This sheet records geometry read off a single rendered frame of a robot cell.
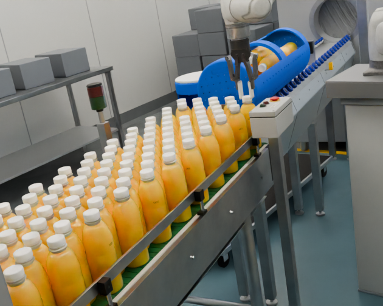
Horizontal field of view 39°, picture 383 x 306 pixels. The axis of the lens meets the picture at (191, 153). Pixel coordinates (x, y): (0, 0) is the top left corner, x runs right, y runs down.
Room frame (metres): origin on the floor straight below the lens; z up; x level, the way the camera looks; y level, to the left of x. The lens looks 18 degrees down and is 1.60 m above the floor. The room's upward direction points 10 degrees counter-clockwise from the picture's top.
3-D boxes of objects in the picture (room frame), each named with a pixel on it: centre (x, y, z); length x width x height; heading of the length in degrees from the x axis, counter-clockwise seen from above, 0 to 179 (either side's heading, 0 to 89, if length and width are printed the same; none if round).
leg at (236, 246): (2.34, -0.14, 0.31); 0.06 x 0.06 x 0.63; 60
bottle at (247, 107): (2.06, -0.25, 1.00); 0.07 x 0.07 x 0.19
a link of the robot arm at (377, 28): (2.26, -0.91, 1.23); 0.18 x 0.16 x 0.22; 14
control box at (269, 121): (1.93, -0.32, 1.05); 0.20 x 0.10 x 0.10; 150
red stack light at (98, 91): (2.10, 0.33, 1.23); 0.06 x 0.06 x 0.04
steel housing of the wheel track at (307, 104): (3.16, -0.70, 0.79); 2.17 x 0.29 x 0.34; 150
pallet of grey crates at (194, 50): (6.53, -0.71, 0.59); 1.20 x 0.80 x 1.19; 50
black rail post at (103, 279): (1.08, 0.25, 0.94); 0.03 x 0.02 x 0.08; 150
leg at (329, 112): (4.05, -1.13, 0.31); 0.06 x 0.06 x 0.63; 60
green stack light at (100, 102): (2.10, 0.33, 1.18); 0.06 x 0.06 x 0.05
